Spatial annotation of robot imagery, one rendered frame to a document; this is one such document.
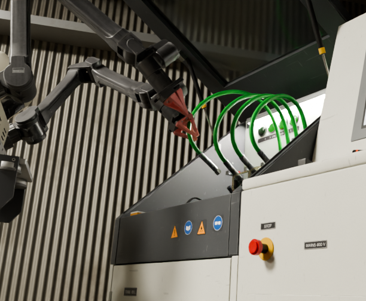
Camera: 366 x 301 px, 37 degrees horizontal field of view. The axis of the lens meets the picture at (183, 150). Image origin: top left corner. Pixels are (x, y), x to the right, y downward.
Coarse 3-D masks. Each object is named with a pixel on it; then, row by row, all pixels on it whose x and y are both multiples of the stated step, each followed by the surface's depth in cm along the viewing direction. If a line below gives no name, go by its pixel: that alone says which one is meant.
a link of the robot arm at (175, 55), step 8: (128, 40) 158; (136, 40) 158; (136, 48) 157; (144, 48) 157; (152, 48) 160; (160, 48) 160; (168, 48) 160; (176, 48) 160; (136, 56) 157; (144, 56) 161; (160, 56) 159; (168, 56) 159; (176, 56) 161; (136, 64) 161; (168, 64) 161
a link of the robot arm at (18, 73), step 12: (12, 0) 160; (24, 0) 161; (12, 12) 159; (24, 12) 159; (12, 24) 157; (24, 24) 158; (12, 36) 156; (24, 36) 156; (12, 48) 154; (24, 48) 154; (12, 60) 150; (24, 60) 150; (12, 72) 148; (24, 72) 149; (12, 84) 147; (24, 84) 148
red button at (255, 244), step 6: (252, 240) 122; (258, 240) 121; (264, 240) 123; (270, 240) 122; (252, 246) 121; (258, 246) 120; (264, 246) 121; (270, 246) 121; (252, 252) 120; (258, 252) 120; (264, 252) 121; (270, 252) 121; (264, 258) 122
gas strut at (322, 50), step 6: (306, 0) 168; (312, 6) 168; (312, 12) 168; (312, 18) 168; (312, 24) 169; (318, 30) 168; (318, 36) 168; (318, 42) 168; (318, 48) 169; (324, 48) 168; (324, 54) 169; (324, 60) 169
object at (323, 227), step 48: (336, 48) 166; (336, 96) 155; (336, 144) 146; (288, 192) 121; (336, 192) 109; (240, 240) 131; (288, 240) 117; (336, 240) 106; (240, 288) 127; (288, 288) 114; (336, 288) 104
